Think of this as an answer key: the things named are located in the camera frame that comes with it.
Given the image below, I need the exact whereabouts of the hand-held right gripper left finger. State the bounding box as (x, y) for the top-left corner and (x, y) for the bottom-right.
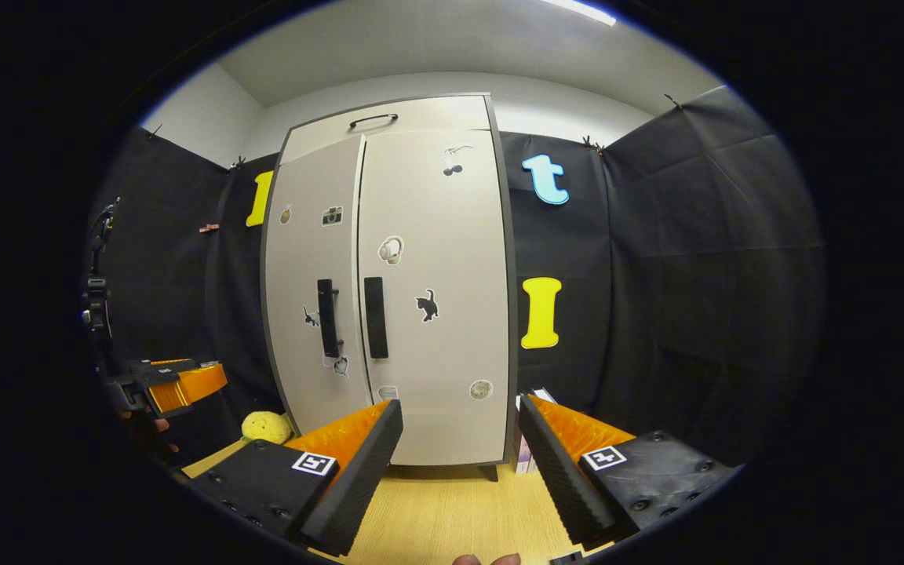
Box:
(185, 399), (406, 558)

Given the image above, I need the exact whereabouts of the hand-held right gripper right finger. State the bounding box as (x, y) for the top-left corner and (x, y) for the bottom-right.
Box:
(518, 394), (738, 552)

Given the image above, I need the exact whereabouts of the white cabinet door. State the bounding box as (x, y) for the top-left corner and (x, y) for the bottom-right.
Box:
(264, 135), (368, 437)
(356, 128), (511, 467)

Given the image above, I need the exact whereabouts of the white shoe cabinet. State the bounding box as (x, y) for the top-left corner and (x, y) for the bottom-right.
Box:
(260, 93), (520, 482)

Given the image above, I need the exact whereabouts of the white cabinet drawer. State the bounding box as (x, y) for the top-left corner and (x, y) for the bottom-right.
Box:
(279, 96), (494, 166)

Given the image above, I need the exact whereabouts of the white purple box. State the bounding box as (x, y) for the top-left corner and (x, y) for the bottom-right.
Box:
(513, 387), (556, 476)

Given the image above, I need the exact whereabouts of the yellow sponge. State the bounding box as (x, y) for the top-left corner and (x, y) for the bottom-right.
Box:
(241, 410), (294, 445)

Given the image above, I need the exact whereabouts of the black backdrop cloth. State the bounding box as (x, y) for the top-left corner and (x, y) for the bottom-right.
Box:
(83, 85), (828, 472)

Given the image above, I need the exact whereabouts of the long ceiling light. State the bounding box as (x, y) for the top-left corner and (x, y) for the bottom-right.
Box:
(538, 0), (618, 27)

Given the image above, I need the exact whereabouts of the black door handle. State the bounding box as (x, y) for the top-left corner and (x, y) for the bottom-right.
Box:
(363, 275), (390, 360)
(316, 278), (344, 360)

